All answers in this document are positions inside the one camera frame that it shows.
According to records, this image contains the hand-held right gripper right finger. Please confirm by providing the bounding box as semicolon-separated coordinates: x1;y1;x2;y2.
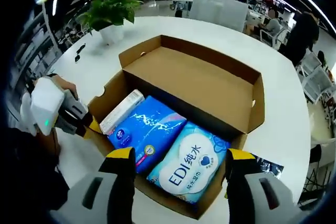
225;147;302;224

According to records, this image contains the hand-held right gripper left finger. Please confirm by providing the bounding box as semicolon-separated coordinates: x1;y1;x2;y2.
49;146;137;224

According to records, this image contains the white toothpaste box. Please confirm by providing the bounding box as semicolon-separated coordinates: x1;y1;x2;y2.
99;89;145;136

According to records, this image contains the blue soft tissue pack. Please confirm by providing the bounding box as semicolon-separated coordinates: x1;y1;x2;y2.
107;95;187;174

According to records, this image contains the light blue soft wipes pack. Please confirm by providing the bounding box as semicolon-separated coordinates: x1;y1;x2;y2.
146;121;232;205

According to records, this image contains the brown cardboard shoe box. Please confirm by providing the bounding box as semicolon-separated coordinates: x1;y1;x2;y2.
87;34;265;220

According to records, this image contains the person's left hand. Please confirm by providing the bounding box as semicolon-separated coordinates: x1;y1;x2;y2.
46;73;79;102

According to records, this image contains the storage shelf rack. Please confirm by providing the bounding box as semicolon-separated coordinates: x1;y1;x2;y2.
14;11;60;78

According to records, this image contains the black office chair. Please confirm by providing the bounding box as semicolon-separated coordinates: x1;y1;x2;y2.
301;144;333;202

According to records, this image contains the green potted plant white pot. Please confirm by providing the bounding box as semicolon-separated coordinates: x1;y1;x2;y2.
77;0;144;48

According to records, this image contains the row of white office chairs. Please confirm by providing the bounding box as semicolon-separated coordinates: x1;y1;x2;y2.
258;26;336;105

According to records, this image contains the white partition board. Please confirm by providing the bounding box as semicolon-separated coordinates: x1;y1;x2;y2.
188;0;249;34

